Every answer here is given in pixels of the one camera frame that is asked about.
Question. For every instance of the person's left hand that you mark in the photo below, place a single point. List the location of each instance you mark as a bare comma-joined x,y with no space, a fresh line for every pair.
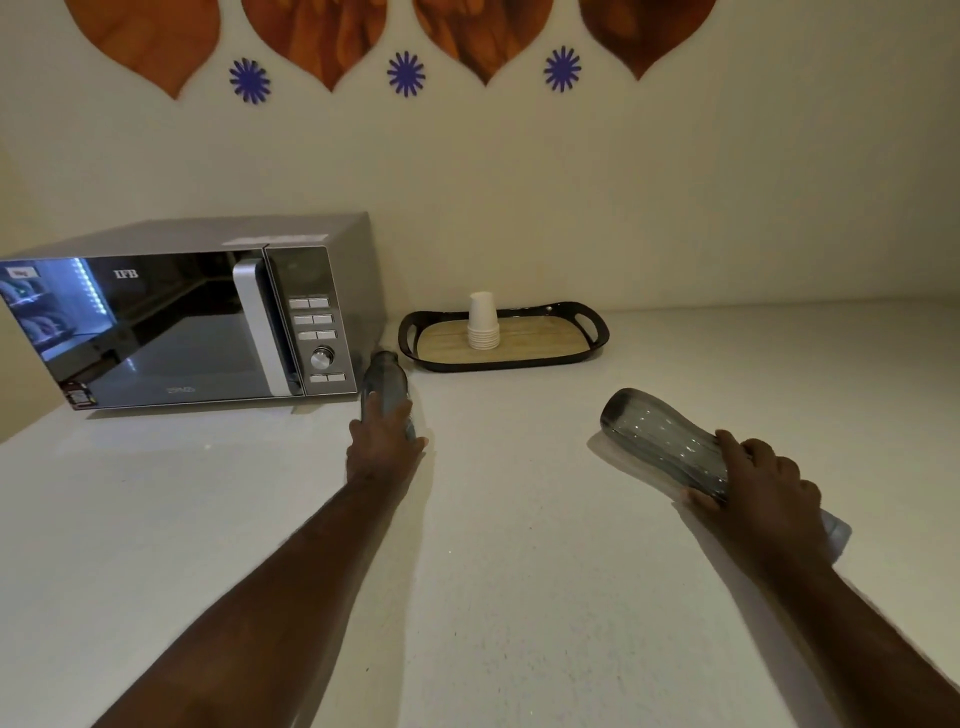
382,450

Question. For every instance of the person's right hand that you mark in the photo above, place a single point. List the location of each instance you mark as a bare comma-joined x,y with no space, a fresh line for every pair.
772,510

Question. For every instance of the dark grey bottle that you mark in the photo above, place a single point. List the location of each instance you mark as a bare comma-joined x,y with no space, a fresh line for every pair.
384,379
660,435

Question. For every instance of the person's right forearm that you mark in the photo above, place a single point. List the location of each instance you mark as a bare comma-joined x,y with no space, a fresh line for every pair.
862,652

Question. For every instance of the person's left forearm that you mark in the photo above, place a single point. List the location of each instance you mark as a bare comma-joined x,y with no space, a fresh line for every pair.
262,615

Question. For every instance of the stack of white paper cups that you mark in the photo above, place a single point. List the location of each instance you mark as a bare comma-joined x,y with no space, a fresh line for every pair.
483,322

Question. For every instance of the black wooden serving tray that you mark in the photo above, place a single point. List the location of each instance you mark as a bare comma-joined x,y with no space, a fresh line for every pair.
540,341

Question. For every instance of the silver microwave oven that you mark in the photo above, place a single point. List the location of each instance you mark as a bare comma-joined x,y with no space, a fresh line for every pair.
187,322

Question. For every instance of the orange leaf wall decal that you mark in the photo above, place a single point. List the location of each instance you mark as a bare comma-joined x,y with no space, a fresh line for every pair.
319,34
146,37
645,30
484,30

